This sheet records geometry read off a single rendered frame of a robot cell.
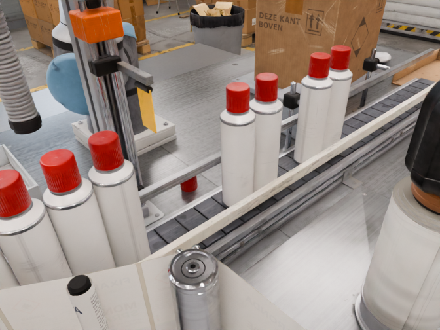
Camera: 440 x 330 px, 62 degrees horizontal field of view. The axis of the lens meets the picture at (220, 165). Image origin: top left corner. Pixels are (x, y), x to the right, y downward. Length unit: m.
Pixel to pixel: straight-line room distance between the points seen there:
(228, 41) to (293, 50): 2.04
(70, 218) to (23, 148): 0.59
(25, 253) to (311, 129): 0.48
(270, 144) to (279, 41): 0.53
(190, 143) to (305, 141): 0.30
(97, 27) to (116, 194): 0.18
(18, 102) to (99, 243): 0.18
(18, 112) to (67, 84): 0.22
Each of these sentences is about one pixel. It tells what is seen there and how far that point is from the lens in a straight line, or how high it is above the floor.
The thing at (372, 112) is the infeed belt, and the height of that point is 0.88.
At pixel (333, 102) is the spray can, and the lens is 0.69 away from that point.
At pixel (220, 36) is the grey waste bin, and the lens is 3.02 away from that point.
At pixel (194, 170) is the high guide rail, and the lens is 0.56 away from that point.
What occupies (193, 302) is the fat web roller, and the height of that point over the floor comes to 1.05.
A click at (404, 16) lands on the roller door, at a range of 4.97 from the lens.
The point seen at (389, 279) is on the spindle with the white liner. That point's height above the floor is 0.98.
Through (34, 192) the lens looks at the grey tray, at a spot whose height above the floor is 0.87.
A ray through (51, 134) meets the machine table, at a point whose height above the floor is 0.83.
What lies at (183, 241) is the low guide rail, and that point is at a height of 0.91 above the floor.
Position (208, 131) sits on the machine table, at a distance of 0.92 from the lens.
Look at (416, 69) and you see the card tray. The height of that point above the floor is 0.84.
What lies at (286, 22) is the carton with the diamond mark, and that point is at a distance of 1.04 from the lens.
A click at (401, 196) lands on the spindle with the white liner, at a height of 1.07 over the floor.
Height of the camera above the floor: 1.28
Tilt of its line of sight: 35 degrees down
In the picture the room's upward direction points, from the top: 2 degrees counter-clockwise
